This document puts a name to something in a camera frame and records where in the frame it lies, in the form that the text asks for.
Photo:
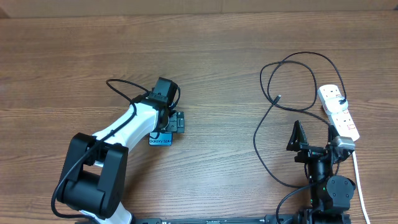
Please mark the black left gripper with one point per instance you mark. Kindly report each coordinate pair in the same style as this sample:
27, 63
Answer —
175, 123

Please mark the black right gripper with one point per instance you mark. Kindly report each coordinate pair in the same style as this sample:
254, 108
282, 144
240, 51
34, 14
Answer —
297, 143

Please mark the Samsung Galaxy smartphone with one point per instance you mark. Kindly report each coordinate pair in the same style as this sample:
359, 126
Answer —
160, 139

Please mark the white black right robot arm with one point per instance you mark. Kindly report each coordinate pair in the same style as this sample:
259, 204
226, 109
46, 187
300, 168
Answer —
330, 194

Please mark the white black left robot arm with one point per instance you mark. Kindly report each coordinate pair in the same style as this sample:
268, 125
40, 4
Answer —
92, 180

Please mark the white USB charger plug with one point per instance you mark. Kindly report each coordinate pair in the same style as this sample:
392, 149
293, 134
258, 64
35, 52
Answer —
335, 105

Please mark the white power strip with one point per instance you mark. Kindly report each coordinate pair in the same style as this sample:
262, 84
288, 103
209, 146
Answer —
342, 121

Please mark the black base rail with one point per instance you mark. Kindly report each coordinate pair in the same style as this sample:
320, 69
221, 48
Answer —
268, 219

